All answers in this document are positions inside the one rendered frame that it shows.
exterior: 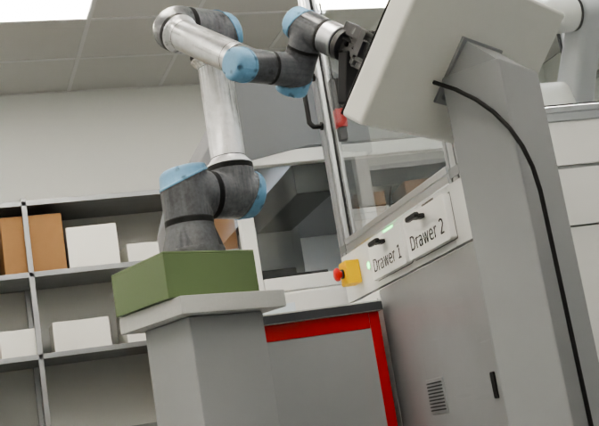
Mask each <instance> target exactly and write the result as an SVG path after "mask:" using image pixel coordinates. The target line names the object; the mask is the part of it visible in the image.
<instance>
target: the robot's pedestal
mask: <svg viewBox="0 0 599 426"><path fill-rule="evenodd" d="M285 306H286V301H285V295H284V290H269V291H241V292H227V293H212V294H198V295H184V296H178V297H176V298H173V299H170V300H167V301H164V302H161V303H160V304H157V305H154V306H152V307H148V308H146V309H143V310H140V311H137V312H135V313H133V314H130V315H126V316H123V317H121V318H120V319H119V325H120V331H121V335H126V334H137V333H145V335H146V342H147V349H148V356H149V363H150V370H151V377H152V389H153V396H154V404H155V410H156V417H157V424H158V426H280V425H279V420H278V413H277V408H276V402H275V391H274V384H273V379H272V373H271V367H270V361H269V355H268V349H267V338H266V333H265V326H264V320H263V315H262V314H263V313H266V312H269V311H272V310H275V309H277V308H281V307H285Z"/></svg>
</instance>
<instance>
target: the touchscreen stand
mask: <svg viewBox="0 0 599 426"><path fill-rule="evenodd" d="M442 83H444V84H447V85H450V86H454V87H457V88H459V89H461V90H463V91H465V92H466V93H468V94H471V95H473V96H475V97H477V98H479V99H480V100H482V101H483V102H484V103H485V104H487V105H488V106H489V107H491V108H492V109H494V110H495V111H496V112H497V113H498V114H499V115H500V116H501V117H502V118H503V119H504V120H505V121H506V122H507V123H508V124H509V125H510V126H511V127H512V128H513V130H514V131H515V133H516V134H517V135H518V136H519V137H520V139H521V140H522V142H523V143H524V145H525V147H526V149H527V151H528V153H529V156H530V157H531V159H532V161H533V163H534V165H535V167H536V171H537V175H538V178H539V181H540V183H541V186H542V189H543V193H544V197H545V201H546V208H547V213H548V217H549V221H550V226H551V229H552V234H553V238H554V246H555V249H556V254H557V258H558V262H559V267H560V271H561V275H562V283H563V287H564V291H565V295H566V299H567V304H568V308H569V312H570V319H571V324H572V328H573V332H574V337H575V341H576V345H577V350H578V357H579V362H580V365H581V370H582V373H583V378H584V383H585V386H586V391H587V398H588V403H589V407H590V411H591V415H592V419H593V424H594V426H599V361H598V356H597V352H596V348H595V340H594V335H593V332H592V327H591V323H590V319H589V314H588V310H587V303H586V298H585V293H584V290H583V285H582V281H581V276H580V272H579V268H578V260H577V256H576V251H575V247H574V243H573V239H572V234H571V229H570V222H569V218H568V213H567V209H566V205H565V200H564V197H563V192H562V184H561V180H560V176H559V171H558V167H557V163H556V158H555V154H554V147H553V142H552V137H551V134H550V129H549V125H548V121H547V116H546V108H545V105H544V100H543V95H542V92H541V87H540V83H539V78H538V74H537V72H536V71H534V70H530V69H527V68H524V67H522V66H520V65H517V64H514V63H511V62H508V61H504V60H502V59H498V58H496V59H494V60H491V61H487V62H484V63H482V64H480V65H477V66H474V67H471V68H469V69H467V70H462V71H460V72H457V73H455V74H452V75H450V76H447V77H444V78H442ZM443 88H444V87H443ZM444 93H445V98H446V103H447V111H448V116H449V120H450V126H451V130H452V135H453V139H454V144H455V153H456V157H457V162H458V167H459V171H460V176H461V181H462V186H463V190H464V198H465V203H466V208H467V213H468V218H469V222H470V227H471V231H472V240H473V245H474V249H475V254H476V259H477V264H478V269H479V273H480V281H481V287H482V291H483V296H484V300H485V305H486V309H487V315H488V323H489V328H490V332H491V337H492V342H493V347H494V351H495V356H496V364H497V370H498V374H499V379H500V383H501V388H502V392H503V398H504V402H505V411H506V415H507V421H508V425H509V426H588V421H587V414H586V409H585V406H584V401H583V397H582V393H581V388H580V385H579V380H578V373H577V368H576V364H575V360H574V356H573V351H572V347H571V343H570V335H569V331H568V326H567V323H566V318H565V314H564V310H563V305H562V298H561V293H560V290H559V285H558V281H557V277H556V272H555V268H554V261H553V257H552V252H551V248H550V244H549V240H548V235H547V231H546V224H545V220H544V215H543V211H542V207H541V203H540V199H539V195H538V190H537V186H536V183H535V180H534V177H533V175H532V171H531V168H530V166H529V163H528V162H527V160H526V158H525V156H524V154H523V152H522V150H521V147H520V146H519V145H518V144H517V142H516V141H515V139H514V138H513V136H512V135H511V133H510V132H509V130H508V129H507V128H506V127H505V126H504V125H503V124H502V123H501V122H500V121H499V120H498V119H497V118H496V117H495V116H494V115H493V114H492V113H490V112H489V111H487V110H486V109H484V108H483V107H482V106H480V105H479V104H477V103H476V102H475V101H473V100H471V99H469V98H467V97H465V96H463V95H461V94H459V93H457V92H455V91H452V90H449V89H446V88H444Z"/></svg>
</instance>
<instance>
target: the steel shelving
mask: <svg viewBox="0 0 599 426"><path fill-rule="evenodd" d="M157 211H162V204H161V197H160V189H158V190H148V191H137V192H127V193H107V194H96V195H87V196H76V197H66V198H55V199H44V200H34V201H26V198H21V201H15V202H4V203H0V218H2V217H22V223H23V231H24V239H25V247H26V255H27V263H28V271H29V272H28V273H22V274H6V275H0V294H5V293H14V292H22V291H24V294H25V302H26V310H27V318H28V327H29V329H32V328H34V327H35V335H36V344H37V355H32V356H18V357H12V358H5V359H0V373H4V372H10V371H18V370H24V369H31V368H33V375H34V383H35V392H36V400H37V415H38V423H39V426H52V425H51V418H50V410H49V402H48V394H47V386H46V377H45V366H51V365H64V364H71V363H77V362H85V361H91V360H98V359H104V358H112V357H118V356H131V355H138V354H144V353H148V349H147V342H146V340H142V341H136V342H129V343H121V344H114V345H108V346H100V347H93V348H81V349H73V350H66V351H60V352H53V353H45V354H43V346H42V339H41V331H40V322H39V314H38V306H37V290H45V289H53V288H61V287H70V286H78V285H85V284H93V283H108V282H111V276H112V275H113V274H116V273H118V272H120V271H122V270H124V269H126V268H128V267H130V266H133V265H135V264H137V263H139V262H141V261H142V260H139V261H131V262H123V263H114V264H106V265H97V266H82V267H72V268H64V269H56V270H47V271H39V272H34V267H33V259H32V251H31V243H30V235H29V220H28V216H33V215H43V214H53V213H61V215H62V220H71V219H80V218H90V217H108V216H118V215H128V214H138V213H147V212H157ZM29 291H30V293H29ZM30 295H31V301H30ZM31 303H32V309H31ZM32 311H33V317H32ZM33 319H34V325H33ZM38 367H39V373H38ZM39 375H40V381H39ZM40 383H41V389H40ZM41 391H42V397H41ZM42 399H43V405H42ZM43 408H44V413H43ZM44 416H45V421H44Z"/></svg>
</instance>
